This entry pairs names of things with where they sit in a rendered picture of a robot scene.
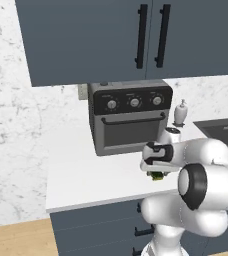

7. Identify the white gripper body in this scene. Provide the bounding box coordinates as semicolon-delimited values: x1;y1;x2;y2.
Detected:
139;159;182;175

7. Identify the green yellow sponge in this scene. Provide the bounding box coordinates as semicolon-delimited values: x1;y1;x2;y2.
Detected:
147;171;166;183

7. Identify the toaster oven glass door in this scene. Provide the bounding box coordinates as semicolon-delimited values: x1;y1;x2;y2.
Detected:
97;111;169;152

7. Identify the grey toaster oven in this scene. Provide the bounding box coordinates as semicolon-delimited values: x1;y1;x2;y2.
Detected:
87;79;174;157

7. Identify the white soap dispenser bottle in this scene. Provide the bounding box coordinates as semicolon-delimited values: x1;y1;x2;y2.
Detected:
173;98;189;129

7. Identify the silver toaster oven knob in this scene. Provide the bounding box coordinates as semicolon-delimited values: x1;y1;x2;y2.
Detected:
106;99;118;111
152;95;163;106
129;97;141;108

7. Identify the dark grey sink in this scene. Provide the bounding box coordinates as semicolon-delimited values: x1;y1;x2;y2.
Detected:
192;116;228;165

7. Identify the grey drawer front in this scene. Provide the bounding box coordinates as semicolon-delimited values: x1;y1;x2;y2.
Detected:
52;216;158;248
49;198;146;232
55;233;154;256

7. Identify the grey base cupboard door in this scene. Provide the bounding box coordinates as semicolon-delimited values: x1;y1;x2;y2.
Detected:
180;229;228;256

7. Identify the black toaster oven door handle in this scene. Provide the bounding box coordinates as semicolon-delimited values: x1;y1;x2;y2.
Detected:
100;112;167;126

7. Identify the beige wall socket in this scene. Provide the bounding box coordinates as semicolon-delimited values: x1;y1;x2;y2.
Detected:
77;83;89;101

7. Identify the black cupboard door handle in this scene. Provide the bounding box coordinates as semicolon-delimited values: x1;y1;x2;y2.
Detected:
134;3;149;70
154;3;172;69

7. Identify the grey wall cupboard door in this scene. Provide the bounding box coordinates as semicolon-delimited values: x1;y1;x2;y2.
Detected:
14;0;155;88
145;0;228;81

